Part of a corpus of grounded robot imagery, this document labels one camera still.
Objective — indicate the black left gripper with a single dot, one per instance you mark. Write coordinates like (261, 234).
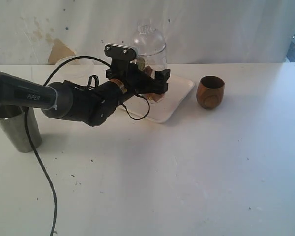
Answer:
(125, 79)

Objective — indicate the clear plastic tumbler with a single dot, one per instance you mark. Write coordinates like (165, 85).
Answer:
(157, 62)

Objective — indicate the clear dome lid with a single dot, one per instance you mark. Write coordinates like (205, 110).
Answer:
(147, 39)

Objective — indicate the brown wooden cup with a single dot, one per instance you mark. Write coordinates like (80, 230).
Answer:
(210, 92)

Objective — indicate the stainless steel cup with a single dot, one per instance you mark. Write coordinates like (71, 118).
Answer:
(12, 123)

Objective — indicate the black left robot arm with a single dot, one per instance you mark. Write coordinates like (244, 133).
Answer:
(89, 104)

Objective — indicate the white rectangular tray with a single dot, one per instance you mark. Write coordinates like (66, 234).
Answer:
(161, 111)

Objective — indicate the translucent plastic container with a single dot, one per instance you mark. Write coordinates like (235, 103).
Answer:
(78, 68)

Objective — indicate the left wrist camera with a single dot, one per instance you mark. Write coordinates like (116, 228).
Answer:
(120, 53)

